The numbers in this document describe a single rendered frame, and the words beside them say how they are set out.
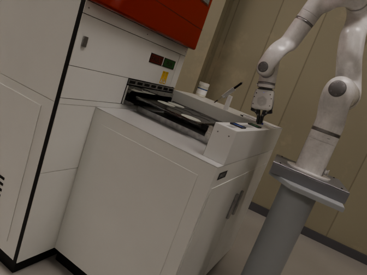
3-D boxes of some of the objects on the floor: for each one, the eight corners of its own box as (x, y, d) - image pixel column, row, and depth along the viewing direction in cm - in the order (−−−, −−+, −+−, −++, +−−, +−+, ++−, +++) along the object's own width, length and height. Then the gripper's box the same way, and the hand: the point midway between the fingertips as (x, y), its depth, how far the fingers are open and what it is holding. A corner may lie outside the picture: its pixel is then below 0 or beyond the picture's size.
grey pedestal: (305, 338, 167) (377, 203, 150) (308, 413, 126) (407, 239, 109) (218, 288, 181) (274, 160, 164) (195, 341, 140) (266, 177, 123)
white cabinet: (49, 262, 156) (94, 107, 139) (155, 213, 241) (190, 114, 224) (149, 348, 129) (221, 170, 112) (228, 259, 214) (276, 150, 197)
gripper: (282, 89, 154) (275, 126, 156) (253, 86, 160) (246, 121, 162) (279, 88, 147) (272, 126, 149) (248, 84, 154) (242, 121, 156)
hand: (259, 120), depth 156 cm, fingers closed
